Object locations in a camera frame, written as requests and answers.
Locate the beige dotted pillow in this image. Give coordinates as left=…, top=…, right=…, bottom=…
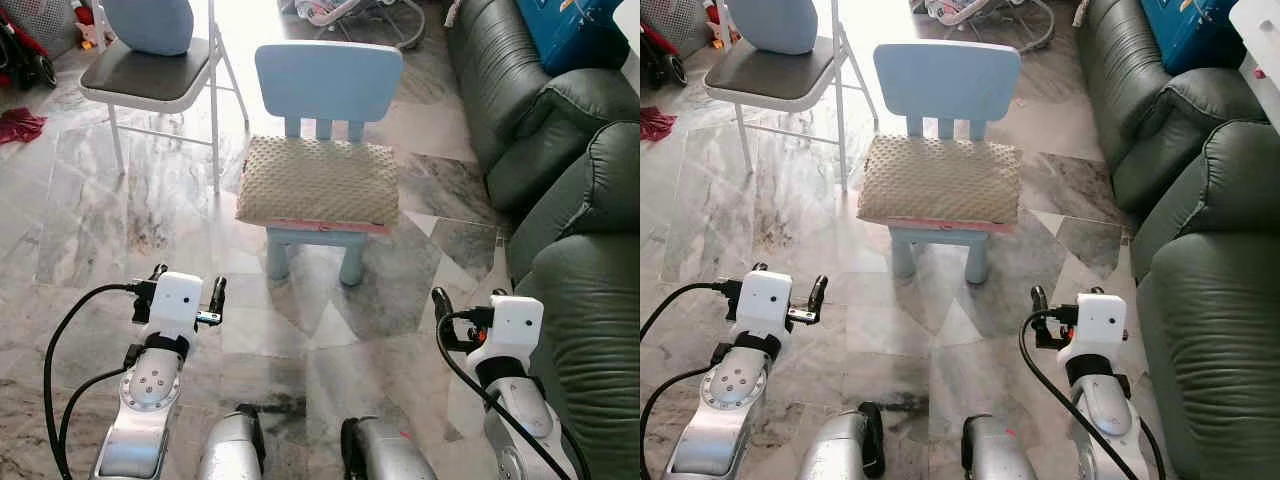
left=856, top=134, right=1023, bottom=229
left=235, top=134, right=402, bottom=229

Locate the green leather three-seat sofa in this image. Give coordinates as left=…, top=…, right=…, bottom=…
left=505, top=120, right=641, bottom=480
left=1130, top=120, right=1280, bottom=480

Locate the red seat pad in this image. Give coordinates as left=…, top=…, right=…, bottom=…
left=238, top=214, right=393, bottom=237
left=860, top=214, right=1016, bottom=235

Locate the silver right robot leg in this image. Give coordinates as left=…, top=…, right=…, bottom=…
left=960, top=413, right=1041, bottom=480
left=340, top=415, right=438, bottom=480

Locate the silver robot leg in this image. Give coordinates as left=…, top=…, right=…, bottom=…
left=197, top=405, right=267, bottom=480
left=960, top=413, right=1041, bottom=480
left=798, top=402, right=887, bottom=480
left=340, top=415, right=438, bottom=480

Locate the silver left robot leg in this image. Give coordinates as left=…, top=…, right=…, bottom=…
left=197, top=405, right=267, bottom=480
left=798, top=402, right=887, bottom=480

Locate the red cloth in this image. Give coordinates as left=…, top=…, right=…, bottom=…
left=0, top=108, right=48, bottom=147
left=640, top=105, right=679, bottom=143

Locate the white folding chair grey seat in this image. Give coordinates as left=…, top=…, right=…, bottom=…
left=78, top=0, right=251, bottom=197
left=703, top=0, right=881, bottom=193

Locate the black and red stroller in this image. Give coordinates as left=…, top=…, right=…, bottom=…
left=0, top=8, right=59, bottom=91
left=640, top=22, right=689, bottom=89

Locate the orange and white toy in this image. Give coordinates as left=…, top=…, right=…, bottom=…
left=700, top=0, right=733, bottom=49
left=72, top=5, right=113, bottom=51

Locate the blue cushion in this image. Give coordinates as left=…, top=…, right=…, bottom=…
left=102, top=0, right=195, bottom=57
left=727, top=0, right=819, bottom=56

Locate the blue case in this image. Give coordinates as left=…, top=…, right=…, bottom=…
left=1140, top=0, right=1249, bottom=77
left=515, top=0, right=629, bottom=77

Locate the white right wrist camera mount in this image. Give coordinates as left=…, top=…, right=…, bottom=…
left=1057, top=290, right=1128, bottom=366
left=468, top=296, right=545, bottom=373

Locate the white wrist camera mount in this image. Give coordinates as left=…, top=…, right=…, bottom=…
left=1057, top=290, right=1128, bottom=366
left=468, top=296, right=545, bottom=373
left=735, top=269, right=794, bottom=351
left=150, top=271, right=205, bottom=346

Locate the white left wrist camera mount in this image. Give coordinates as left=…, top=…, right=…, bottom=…
left=735, top=269, right=794, bottom=351
left=150, top=271, right=205, bottom=346

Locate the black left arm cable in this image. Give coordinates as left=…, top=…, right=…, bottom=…
left=57, top=345, right=146, bottom=480
left=640, top=345, right=731, bottom=480
left=43, top=284, right=141, bottom=480
left=640, top=282, right=723, bottom=341

